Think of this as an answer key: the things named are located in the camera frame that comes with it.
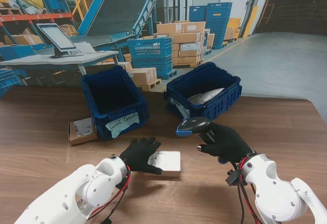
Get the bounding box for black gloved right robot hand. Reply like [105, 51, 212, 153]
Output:
[197, 122, 256, 165]

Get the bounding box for cardboard box with large label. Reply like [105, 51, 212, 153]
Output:
[144, 151, 182, 178]

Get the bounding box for white padded mailer bag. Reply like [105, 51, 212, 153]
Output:
[188, 88, 225, 105]

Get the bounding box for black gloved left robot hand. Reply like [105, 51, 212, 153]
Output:
[119, 137, 165, 176]

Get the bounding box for paper label bagged parcels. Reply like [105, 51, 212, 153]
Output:
[170, 97, 191, 125]

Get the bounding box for red black arm cable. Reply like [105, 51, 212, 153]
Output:
[86, 165, 131, 224]
[236, 157, 264, 224]

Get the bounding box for red black left arm cable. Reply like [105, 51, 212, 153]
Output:
[86, 165, 131, 224]

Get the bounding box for blue bin labelled boxed parcels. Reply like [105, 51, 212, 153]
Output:
[81, 65, 150, 140]

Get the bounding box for red black right arm cable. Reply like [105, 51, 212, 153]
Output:
[236, 157, 264, 224]

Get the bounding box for printed warehouse backdrop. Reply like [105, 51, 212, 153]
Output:
[0, 0, 327, 125]

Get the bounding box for black and blue barcode scanner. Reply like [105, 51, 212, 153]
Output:
[175, 116, 228, 165]

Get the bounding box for small cardboard box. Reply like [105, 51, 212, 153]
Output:
[68, 117, 99, 146]

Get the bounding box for blue bin labelled bagged parcels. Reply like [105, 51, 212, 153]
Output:
[165, 62, 242, 133]

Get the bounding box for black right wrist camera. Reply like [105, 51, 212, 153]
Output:
[226, 169, 241, 186]

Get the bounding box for paper label boxed parcels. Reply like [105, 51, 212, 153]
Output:
[105, 111, 141, 139]

